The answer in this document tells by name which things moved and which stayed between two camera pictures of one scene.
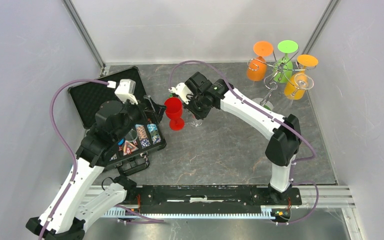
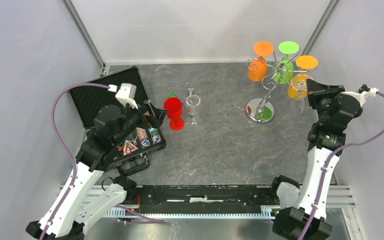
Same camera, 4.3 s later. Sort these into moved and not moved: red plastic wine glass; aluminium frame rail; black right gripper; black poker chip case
Moved: black right gripper
Not moved: red plastic wine glass; aluminium frame rail; black poker chip case
